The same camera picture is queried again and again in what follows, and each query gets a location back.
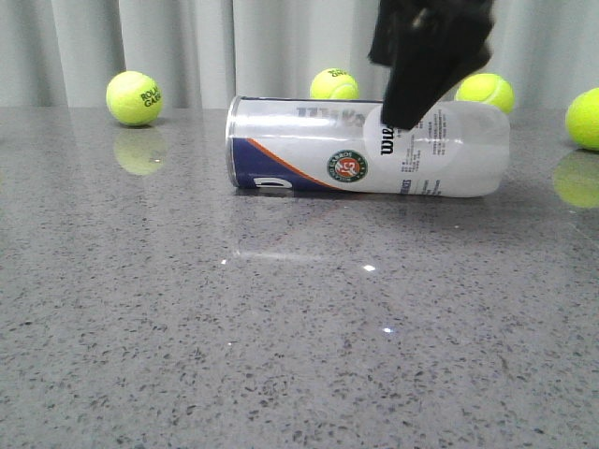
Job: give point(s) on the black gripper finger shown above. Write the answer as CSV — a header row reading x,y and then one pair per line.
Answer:
x,y
429,46

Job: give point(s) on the white Wilson tennis ball can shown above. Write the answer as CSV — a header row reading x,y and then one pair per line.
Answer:
x,y
458,149

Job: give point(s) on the yellow Wilson tennis ball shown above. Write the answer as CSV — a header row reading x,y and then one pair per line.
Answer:
x,y
487,88

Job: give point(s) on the middle yellow tennis ball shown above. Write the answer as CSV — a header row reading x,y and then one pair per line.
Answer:
x,y
334,83

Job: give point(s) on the far right yellow tennis ball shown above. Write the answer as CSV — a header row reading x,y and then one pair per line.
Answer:
x,y
581,120

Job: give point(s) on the left yellow tennis ball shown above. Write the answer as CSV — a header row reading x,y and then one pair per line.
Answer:
x,y
133,98

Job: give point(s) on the grey pleated curtain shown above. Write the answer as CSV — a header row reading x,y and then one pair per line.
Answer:
x,y
202,53

